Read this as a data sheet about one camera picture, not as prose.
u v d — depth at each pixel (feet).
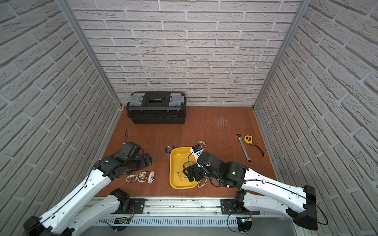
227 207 2.43
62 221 1.32
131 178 2.67
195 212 2.41
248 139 3.20
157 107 3.11
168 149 3.11
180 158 2.98
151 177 2.62
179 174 2.73
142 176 2.64
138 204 2.44
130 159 1.93
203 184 2.62
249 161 2.94
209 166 1.61
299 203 1.34
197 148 2.00
